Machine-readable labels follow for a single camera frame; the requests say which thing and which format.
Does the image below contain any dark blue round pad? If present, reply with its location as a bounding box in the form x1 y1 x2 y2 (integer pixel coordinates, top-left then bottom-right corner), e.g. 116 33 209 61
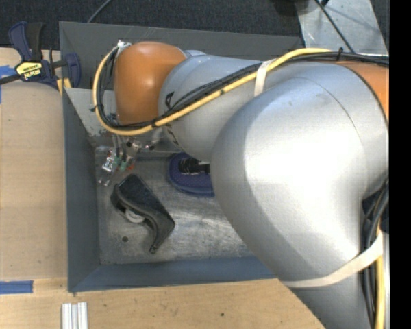
166 151 216 197

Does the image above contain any pale wood flat board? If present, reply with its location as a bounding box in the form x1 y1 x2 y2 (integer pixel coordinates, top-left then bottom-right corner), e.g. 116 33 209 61
0 80 69 282

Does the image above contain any black curved tool with white wheel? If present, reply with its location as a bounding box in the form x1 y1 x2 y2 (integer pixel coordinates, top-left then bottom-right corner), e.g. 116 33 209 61
110 173 176 255

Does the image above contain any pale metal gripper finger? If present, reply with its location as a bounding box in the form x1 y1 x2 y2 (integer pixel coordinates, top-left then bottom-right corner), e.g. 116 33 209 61
97 156 118 187
95 144 116 160

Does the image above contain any black cylinder on white bracket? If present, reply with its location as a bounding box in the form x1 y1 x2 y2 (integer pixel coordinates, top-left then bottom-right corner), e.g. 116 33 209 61
177 157 212 176

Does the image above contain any grey metal bin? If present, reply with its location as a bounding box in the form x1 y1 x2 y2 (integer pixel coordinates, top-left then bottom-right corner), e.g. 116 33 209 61
58 21 306 293

